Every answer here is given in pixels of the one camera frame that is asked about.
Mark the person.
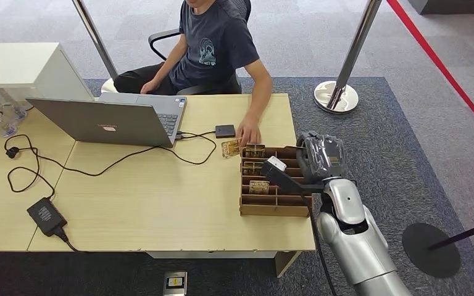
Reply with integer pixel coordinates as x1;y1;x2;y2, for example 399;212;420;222
113;0;273;149

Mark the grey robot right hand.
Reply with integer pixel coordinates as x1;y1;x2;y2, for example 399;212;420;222
295;130;347;186

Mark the thin black reader cable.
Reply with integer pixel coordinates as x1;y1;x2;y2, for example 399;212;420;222
175;130;217;141

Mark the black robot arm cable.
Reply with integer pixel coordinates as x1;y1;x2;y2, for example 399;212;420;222
299;192;339;296

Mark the chrome stanchion post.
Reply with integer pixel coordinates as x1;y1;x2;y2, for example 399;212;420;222
72;0;120;94
313;0;384;115

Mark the dark grey rug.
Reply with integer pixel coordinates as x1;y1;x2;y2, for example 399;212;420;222
0;76;474;296

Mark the grey laptop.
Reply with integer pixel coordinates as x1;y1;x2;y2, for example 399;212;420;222
25;91;188;149

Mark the metal floor socket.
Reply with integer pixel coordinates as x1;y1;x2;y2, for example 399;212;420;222
162;271;189;296

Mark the person's right hand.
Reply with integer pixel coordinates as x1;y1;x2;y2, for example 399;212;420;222
139;77;162;95

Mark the light wooden desk leg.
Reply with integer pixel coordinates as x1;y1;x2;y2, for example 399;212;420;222
273;251;302;279

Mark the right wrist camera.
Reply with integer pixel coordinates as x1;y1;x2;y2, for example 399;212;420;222
259;155;327;195

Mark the black office chair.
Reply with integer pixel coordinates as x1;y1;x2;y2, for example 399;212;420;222
148;0;252;96

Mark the small black card reader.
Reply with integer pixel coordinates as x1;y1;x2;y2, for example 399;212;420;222
214;124;237;139

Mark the gold patterned card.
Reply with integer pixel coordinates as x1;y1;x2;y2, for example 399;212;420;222
248;179;271;195
221;138;242;159
243;161;265;177
244;144;267;159

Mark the dark grey platform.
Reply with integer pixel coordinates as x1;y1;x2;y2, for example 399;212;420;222
407;0;474;15

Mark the black laptop charging cable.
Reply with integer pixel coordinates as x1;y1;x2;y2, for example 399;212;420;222
3;134;218;201

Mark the person's left hand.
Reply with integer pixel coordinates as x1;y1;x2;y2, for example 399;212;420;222
235;116;262;148

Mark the red barrier belt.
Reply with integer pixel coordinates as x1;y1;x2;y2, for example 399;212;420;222
386;0;474;144

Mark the black power adapter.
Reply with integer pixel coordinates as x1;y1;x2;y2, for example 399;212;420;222
26;197;68;238

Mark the black mains cable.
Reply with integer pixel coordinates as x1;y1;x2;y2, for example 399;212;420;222
52;228;79;253

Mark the brown wooden card holder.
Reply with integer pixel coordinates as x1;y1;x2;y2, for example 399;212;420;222
238;144;314;218

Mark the white cabinet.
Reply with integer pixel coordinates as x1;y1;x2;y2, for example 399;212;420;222
0;42;95;102

